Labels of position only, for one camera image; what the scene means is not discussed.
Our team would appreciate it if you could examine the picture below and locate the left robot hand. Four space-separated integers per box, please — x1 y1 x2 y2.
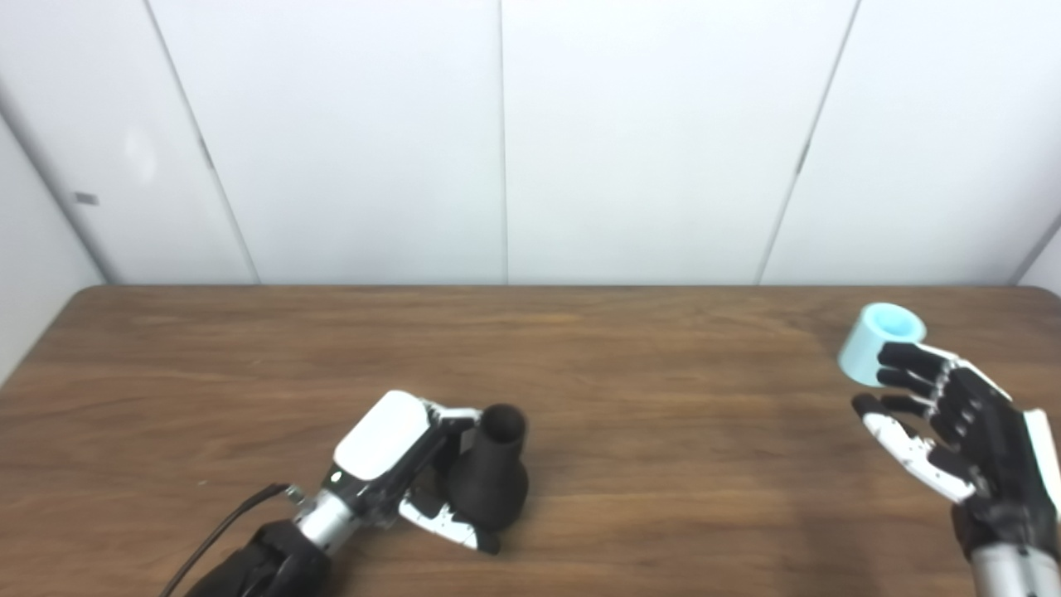
332 390 502 556

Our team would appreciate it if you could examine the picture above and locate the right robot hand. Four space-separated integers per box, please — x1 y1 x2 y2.
851 342 1061 565

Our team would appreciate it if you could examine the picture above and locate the light blue cylinder cup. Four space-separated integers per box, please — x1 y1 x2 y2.
837 303 927 388

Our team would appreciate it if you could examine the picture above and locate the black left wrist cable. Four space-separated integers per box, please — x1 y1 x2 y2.
157 483 293 597

